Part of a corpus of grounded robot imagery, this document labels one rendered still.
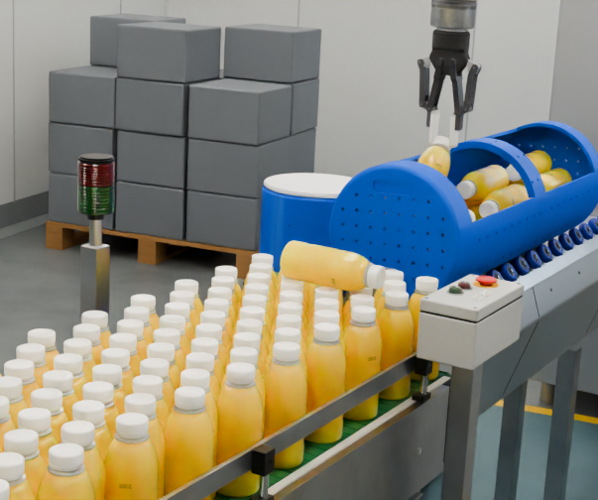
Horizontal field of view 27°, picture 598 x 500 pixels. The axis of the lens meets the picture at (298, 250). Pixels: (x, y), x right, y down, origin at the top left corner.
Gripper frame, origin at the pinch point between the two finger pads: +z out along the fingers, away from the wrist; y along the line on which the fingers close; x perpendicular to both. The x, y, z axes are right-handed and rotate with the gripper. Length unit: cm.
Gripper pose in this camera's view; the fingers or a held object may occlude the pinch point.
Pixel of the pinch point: (443, 129)
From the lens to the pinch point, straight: 257.5
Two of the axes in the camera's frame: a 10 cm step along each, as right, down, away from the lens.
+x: -5.1, 1.8, -8.4
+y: -8.6, -1.6, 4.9
